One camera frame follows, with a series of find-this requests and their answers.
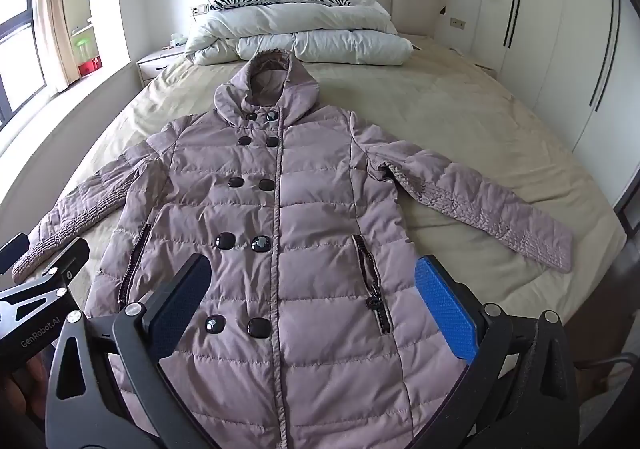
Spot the beige curtain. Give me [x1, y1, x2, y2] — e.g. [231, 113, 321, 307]
[31, 0, 72, 94]

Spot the bed with beige sheet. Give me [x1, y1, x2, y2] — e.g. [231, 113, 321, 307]
[0, 36, 628, 380]

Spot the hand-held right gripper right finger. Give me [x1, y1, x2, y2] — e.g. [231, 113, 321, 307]
[414, 255, 583, 449]

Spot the window with dark frame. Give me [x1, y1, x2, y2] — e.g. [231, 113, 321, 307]
[0, 0, 49, 132]

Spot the mauve quilted hooded coat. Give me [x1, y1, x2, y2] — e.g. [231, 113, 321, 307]
[11, 50, 575, 449]

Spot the white wardrobe with dark handles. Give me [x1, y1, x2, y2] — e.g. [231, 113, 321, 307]
[486, 0, 640, 210]

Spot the white folded duvet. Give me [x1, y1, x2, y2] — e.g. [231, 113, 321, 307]
[184, 0, 415, 67]

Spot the white nightstand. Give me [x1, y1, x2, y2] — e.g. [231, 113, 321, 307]
[136, 48, 193, 87]

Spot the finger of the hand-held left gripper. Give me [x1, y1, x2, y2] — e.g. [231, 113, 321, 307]
[0, 233, 31, 276]
[0, 237, 91, 311]

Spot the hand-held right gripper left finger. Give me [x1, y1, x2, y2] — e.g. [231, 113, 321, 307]
[44, 253, 213, 449]

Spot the green plastic item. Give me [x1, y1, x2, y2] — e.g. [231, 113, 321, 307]
[74, 35, 95, 66]

